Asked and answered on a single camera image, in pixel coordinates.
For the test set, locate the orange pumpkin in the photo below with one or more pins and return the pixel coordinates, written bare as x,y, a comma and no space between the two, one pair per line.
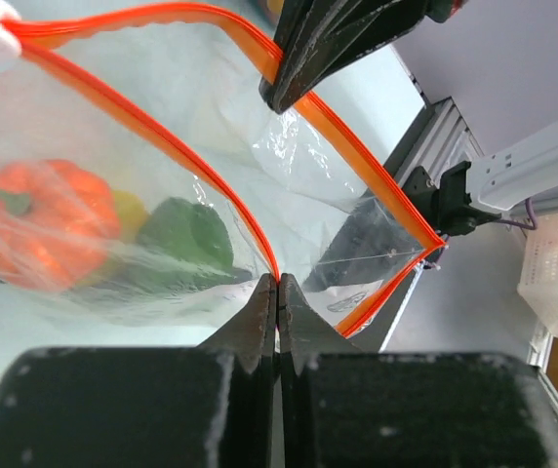
56,223

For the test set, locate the aluminium frame rail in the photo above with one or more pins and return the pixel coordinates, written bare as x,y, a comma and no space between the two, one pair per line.
472,303

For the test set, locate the yellow starfruit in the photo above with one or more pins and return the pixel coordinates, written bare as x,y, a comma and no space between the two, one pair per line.
131,213

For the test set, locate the green bell pepper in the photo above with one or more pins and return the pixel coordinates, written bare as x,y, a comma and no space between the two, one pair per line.
185,248

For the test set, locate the clear zip bag orange zipper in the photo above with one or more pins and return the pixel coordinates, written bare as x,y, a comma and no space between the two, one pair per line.
162,100

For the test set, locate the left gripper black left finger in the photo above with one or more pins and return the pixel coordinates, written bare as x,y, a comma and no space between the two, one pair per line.
209,405

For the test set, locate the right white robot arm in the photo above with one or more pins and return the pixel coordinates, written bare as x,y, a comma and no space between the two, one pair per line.
474,193

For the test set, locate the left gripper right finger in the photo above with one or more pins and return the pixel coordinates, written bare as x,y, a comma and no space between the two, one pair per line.
343,407

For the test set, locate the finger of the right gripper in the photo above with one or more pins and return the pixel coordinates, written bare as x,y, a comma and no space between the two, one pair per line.
320,38

